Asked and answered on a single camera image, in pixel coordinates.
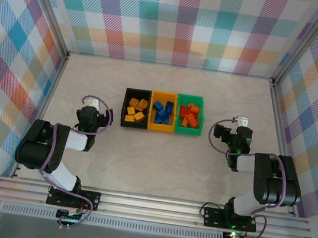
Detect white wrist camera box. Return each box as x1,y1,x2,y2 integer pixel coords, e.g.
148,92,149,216
83,97,101,110
235,114,251,128

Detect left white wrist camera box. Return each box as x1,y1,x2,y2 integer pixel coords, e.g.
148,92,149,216
83,97,101,110

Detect green plastic bin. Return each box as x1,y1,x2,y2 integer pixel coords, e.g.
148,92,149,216
172,92,208,137

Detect aluminium frame post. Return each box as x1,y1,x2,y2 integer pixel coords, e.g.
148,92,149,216
12,0,79,59
270,0,318,92

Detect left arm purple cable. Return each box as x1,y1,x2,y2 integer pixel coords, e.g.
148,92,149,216
31,88,118,235

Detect long aluminium mounting rail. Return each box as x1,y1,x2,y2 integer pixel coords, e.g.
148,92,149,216
0,173,317,238

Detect aluminium side rail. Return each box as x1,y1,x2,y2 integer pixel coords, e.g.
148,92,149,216
251,80,318,218
9,47,71,184

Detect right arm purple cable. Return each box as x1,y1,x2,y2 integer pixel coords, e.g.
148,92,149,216
193,114,298,238

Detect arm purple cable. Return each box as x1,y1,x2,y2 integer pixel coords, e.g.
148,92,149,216
31,88,118,235
193,114,298,238

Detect yellow plastic bin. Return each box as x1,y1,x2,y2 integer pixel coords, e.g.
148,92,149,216
146,89,181,134

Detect slotted grey cable duct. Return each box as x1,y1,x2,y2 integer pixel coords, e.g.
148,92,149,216
1,202,225,238

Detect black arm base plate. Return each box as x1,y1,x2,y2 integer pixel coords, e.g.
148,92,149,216
45,185,102,213
201,205,259,233

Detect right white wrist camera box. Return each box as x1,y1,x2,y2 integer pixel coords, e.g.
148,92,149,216
235,114,251,128

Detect small controller circuit board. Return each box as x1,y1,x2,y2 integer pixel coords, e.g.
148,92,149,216
223,230,244,238
56,207,86,224

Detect black plastic bin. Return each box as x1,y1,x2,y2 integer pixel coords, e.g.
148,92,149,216
119,86,153,131

